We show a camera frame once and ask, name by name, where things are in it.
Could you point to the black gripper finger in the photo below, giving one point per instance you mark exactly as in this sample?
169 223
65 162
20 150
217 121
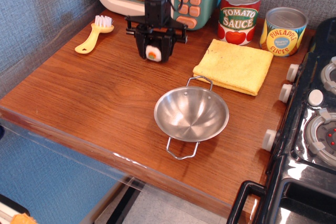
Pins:
142 37
168 41

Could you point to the yellow dish brush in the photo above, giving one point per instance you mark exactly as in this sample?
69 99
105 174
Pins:
101 25

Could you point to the tomato sauce can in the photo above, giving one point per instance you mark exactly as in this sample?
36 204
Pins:
237 20

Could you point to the toy sushi roll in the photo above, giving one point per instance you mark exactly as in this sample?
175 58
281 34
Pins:
153 52

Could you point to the small steel wok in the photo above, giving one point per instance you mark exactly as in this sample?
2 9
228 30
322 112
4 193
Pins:
193 113

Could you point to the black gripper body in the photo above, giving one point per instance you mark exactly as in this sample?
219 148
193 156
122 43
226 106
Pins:
156 23

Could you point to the pineapple slices can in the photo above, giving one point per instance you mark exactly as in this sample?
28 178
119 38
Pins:
283 31

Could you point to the black toy stove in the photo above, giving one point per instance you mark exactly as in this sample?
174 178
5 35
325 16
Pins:
300 186

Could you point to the yellow folded cloth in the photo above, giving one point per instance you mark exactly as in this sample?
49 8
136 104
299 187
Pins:
238 68

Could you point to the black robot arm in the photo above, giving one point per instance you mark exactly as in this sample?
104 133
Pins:
156 32

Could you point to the orange fuzzy object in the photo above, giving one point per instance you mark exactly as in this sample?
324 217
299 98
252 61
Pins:
23 219

